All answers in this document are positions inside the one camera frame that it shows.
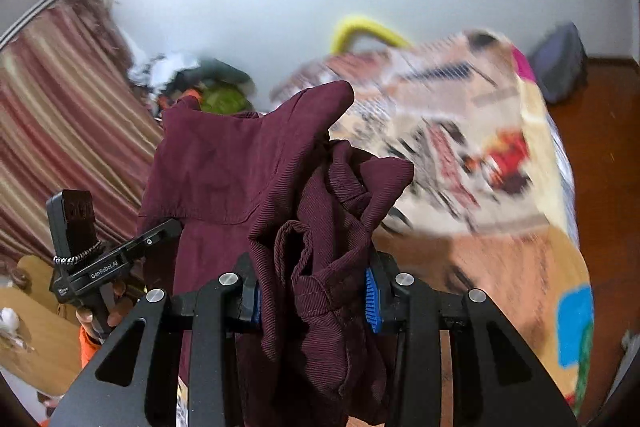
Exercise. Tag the maroon button shirt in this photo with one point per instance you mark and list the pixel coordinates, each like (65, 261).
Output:
(225, 167)

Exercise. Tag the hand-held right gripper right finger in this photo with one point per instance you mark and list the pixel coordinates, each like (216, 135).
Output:
(372, 302)

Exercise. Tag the person's left forearm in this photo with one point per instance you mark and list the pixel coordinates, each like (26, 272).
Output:
(87, 349)

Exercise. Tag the printed blanket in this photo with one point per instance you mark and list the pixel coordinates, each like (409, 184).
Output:
(475, 147)

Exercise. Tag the wooden side table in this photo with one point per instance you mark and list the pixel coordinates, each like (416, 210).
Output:
(45, 347)

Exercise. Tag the white crumpled item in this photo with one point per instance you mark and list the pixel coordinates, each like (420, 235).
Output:
(11, 327)

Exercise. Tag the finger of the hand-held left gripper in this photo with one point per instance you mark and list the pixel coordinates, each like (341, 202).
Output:
(157, 237)

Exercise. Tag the pile of dark clothes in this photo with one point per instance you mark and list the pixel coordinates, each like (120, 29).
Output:
(200, 77)

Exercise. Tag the striped curtain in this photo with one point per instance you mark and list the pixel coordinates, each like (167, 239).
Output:
(60, 107)

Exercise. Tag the dark backpack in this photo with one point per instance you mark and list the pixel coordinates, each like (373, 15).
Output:
(557, 62)

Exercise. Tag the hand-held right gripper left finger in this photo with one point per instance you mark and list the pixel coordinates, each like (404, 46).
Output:
(252, 307)

